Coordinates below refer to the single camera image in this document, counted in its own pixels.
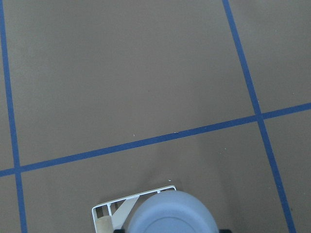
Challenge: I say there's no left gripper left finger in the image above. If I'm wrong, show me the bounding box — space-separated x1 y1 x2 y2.
113 228 126 233

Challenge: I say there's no white wire cup holder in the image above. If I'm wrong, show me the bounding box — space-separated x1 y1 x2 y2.
91 185 176 233

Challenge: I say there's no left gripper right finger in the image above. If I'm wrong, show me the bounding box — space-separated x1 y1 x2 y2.
219 229 232 233

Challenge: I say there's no brown paper table cover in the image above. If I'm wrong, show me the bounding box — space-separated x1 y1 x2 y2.
0 0 311 233

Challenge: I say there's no blue plastic cup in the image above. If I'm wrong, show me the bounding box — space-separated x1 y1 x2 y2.
127 191 219 233

